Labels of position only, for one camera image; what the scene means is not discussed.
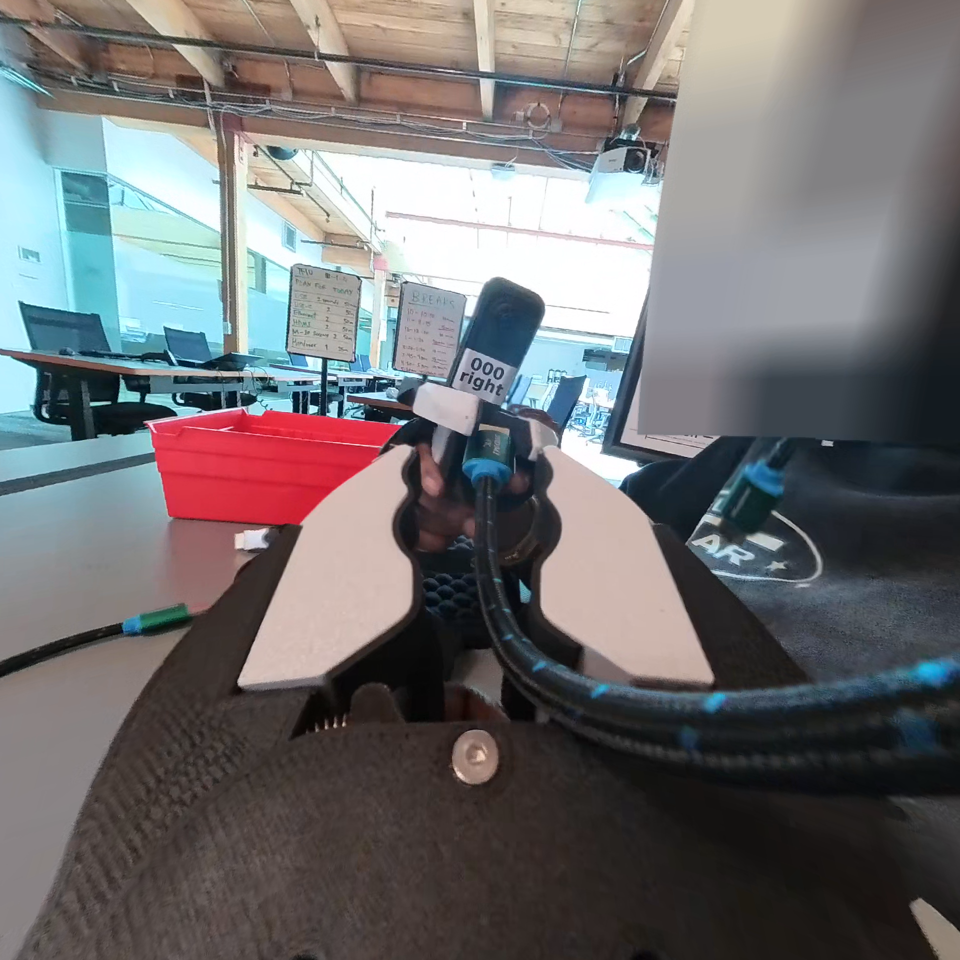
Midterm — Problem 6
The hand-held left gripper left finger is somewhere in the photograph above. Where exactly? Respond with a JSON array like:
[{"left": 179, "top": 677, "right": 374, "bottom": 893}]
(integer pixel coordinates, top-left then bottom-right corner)
[{"left": 237, "top": 444, "right": 445, "bottom": 724}]

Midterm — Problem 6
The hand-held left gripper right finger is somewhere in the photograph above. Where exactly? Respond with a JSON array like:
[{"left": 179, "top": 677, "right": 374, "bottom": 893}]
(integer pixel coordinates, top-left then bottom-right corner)
[{"left": 525, "top": 446, "right": 715, "bottom": 687}]

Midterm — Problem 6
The green-plug braided hdmi cable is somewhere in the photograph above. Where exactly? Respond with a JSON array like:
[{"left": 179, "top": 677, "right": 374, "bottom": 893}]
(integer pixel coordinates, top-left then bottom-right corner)
[
  {"left": 0, "top": 603, "right": 194, "bottom": 678},
  {"left": 461, "top": 420, "right": 960, "bottom": 800},
  {"left": 716, "top": 438, "right": 800, "bottom": 535}
]

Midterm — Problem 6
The person's right forearm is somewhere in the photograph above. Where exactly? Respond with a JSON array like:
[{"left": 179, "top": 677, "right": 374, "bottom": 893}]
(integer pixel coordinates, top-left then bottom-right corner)
[{"left": 621, "top": 438, "right": 751, "bottom": 543}]

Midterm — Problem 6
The person's right hand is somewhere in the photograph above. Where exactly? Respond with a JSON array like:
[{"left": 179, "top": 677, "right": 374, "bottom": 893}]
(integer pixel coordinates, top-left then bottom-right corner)
[{"left": 408, "top": 442, "right": 481, "bottom": 554}]

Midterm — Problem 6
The black office chair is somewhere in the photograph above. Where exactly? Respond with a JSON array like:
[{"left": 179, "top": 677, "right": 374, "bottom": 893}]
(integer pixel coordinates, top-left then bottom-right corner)
[
  {"left": 163, "top": 326, "right": 260, "bottom": 411},
  {"left": 18, "top": 301, "right": 179, "bottom": 440},
  {"left": 543, "top": 375, "right": 590, "bottom": 430}
]

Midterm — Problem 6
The handwritten whiteboard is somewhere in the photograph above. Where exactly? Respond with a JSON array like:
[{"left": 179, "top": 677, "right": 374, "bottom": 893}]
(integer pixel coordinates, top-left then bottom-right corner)
[
  {"left": 286, "top": 262, "right": 363, "bottom": 417},
  {"left": 392, "top": 281, "right": 468, "bottom": 378}
]

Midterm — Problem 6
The framed marker poster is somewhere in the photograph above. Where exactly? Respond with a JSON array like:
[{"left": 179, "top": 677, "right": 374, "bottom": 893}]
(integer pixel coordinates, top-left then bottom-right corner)
[{"left": 602, "top": 292, "right": 723, "bottom": 466}]

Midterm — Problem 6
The red plastic bin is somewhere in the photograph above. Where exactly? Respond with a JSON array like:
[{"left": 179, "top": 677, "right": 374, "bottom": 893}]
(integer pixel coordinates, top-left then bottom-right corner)
[{"left": 144, "top": 408, "right": 402, "bottom": 525}]

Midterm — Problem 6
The white ceiling projector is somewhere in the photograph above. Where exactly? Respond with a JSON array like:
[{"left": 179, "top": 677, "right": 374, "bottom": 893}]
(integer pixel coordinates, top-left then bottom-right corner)
[{"left": 585, "top": 127, "right": 665, "bottom": 205}]

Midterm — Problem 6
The wooden office desk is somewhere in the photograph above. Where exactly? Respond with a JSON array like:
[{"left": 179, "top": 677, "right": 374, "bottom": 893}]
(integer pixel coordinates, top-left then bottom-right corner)
[{"left": 0, "top": 347, "right": 320, "bottom": 442}]

